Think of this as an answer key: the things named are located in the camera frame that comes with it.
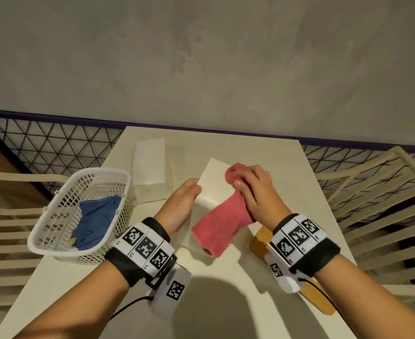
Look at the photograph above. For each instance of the black marker-tagged right wristband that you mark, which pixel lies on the black marker-tagged right wristband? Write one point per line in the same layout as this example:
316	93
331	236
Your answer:
299	240

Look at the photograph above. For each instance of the black marker-tagged wristband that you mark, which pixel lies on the black marker-tagged wristband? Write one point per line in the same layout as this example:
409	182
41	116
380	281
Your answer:
299	240
144	247

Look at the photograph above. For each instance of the person's right hand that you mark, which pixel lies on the person's right hand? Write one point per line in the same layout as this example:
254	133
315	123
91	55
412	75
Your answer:
264	197

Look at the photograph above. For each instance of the brown cardboard box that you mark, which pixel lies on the brown cardboard box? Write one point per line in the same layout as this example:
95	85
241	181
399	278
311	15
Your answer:
2	165

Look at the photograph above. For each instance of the person's left hand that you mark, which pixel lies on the person's left hand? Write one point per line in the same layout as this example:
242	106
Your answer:
177	204

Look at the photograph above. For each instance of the red cloth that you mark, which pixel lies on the red cloth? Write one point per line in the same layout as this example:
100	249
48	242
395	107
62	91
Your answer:
221	222

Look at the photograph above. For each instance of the blue cloth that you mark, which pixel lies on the blue cloth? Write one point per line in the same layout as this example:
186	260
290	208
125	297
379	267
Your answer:
94	218

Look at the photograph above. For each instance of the white plastic mesh basket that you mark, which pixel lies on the white plastic mesh basket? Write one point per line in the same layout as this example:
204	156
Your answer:
98	178

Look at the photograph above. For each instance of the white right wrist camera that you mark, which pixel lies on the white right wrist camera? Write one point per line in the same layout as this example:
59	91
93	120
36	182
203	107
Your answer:
287	282

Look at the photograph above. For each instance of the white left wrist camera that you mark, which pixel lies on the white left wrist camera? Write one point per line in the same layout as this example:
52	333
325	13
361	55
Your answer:
170	293

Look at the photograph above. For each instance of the wooden lid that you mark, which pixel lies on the wooden lid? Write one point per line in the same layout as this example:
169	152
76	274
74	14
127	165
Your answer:
260	243

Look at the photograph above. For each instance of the cream slatted chair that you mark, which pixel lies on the cream slatted chair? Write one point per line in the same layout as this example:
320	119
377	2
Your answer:
16	175
405	292

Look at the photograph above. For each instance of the person's left forearm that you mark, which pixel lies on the person's left forearm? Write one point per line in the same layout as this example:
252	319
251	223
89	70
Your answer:
76	307

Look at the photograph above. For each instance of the person's right forearm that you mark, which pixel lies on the person's right forearm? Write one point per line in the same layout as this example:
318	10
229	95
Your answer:
370	303

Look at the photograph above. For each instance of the cream tissue box base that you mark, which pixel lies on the cream tissue box base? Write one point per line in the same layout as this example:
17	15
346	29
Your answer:
214	183

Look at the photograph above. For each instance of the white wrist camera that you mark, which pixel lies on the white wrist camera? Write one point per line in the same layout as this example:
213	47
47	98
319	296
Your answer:
170	293
287	282

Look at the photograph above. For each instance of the black marker-tagged left wristband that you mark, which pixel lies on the black marker-tagged left wristband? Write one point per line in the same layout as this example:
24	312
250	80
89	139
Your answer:
144	247

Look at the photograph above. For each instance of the white tissues pack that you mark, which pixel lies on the white tissues pack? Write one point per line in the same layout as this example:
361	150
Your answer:
149	162

